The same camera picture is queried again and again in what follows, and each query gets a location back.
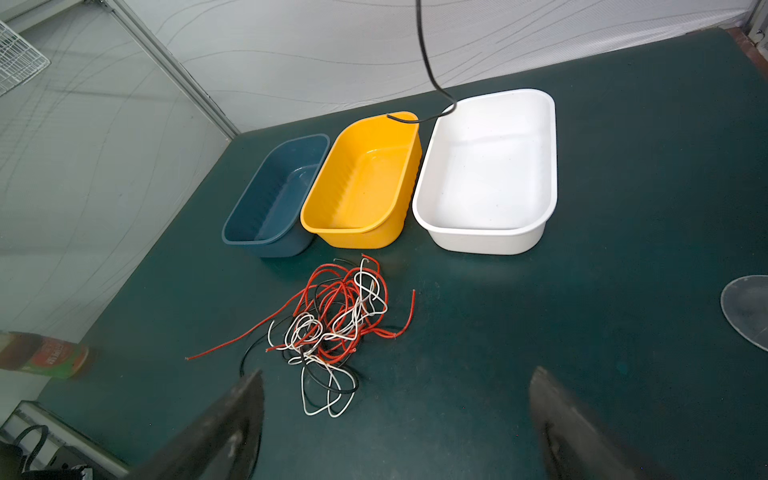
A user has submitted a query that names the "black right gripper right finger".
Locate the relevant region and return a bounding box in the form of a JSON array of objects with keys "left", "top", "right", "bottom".
[{"left": 529, "top": 366, "right": 673, "bottom": 479}]

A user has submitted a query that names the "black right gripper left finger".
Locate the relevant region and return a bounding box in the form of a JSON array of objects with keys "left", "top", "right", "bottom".
[{"left": 126, "top": 371, "right": 265, "bottom": 479}]

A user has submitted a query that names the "white cable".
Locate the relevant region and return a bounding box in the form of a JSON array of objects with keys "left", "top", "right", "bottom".
[{"left": 266, "top": 257, "right": 389, "bottom": 419}]

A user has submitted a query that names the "black cable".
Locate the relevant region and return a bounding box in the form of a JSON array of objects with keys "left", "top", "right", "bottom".
[
  {"left": 238, "top": 257, "right": 409, "bottom": 397},
  {"left": 385, "top": 0, "right": 458, "bottom": 125}
]

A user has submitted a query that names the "red cable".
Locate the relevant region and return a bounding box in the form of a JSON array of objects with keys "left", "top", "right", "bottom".
[{"left": 185, "top": 253, "right": 417, "bottom": 362}]

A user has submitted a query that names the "clear plastic lid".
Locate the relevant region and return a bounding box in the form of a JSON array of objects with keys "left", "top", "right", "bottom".
[{"left": 720, "top": 275, "right": 768, "bottom": 351}]

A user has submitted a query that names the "blue plastic bin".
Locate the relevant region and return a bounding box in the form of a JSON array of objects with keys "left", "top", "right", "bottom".
[{"left": 221, "top": 134, "right": 330, "bottom": 258}]

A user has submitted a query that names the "white plastic bin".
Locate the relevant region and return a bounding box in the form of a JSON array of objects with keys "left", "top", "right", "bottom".
[{"left": 412, "top": 89, "right": 558, "bottom": 255}]

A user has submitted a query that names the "yellow plastic bin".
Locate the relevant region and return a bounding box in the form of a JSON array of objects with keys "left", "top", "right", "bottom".
[{"left": 300, "top": 111, "right": 422, "bottom": 250}]

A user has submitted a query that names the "white wire basket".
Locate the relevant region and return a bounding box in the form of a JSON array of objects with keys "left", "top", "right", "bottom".
[{"left": 0, "top": 22, "right": 50, "bottom": 96}]

